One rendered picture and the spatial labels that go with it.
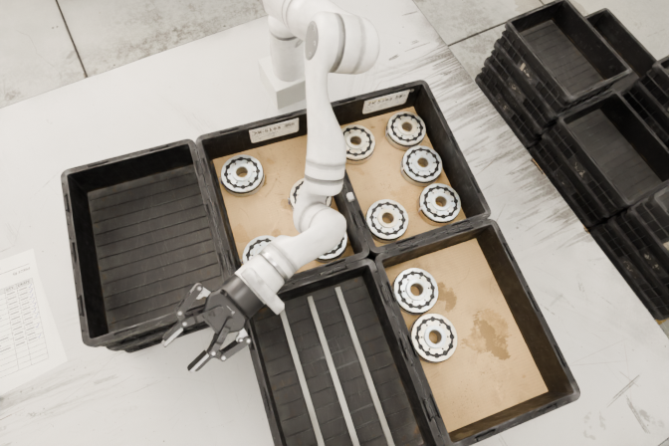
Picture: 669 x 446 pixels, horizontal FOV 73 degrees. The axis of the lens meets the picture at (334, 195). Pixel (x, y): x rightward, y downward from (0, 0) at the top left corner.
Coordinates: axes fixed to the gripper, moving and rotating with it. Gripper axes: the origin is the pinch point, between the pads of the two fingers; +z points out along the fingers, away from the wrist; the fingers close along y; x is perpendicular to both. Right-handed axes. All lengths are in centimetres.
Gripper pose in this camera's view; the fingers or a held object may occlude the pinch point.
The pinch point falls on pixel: (183, 350)
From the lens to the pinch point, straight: 81.7
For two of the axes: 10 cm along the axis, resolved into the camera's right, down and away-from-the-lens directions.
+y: -5.9, -7.6, -2.5
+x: 4.0, -0.1, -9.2
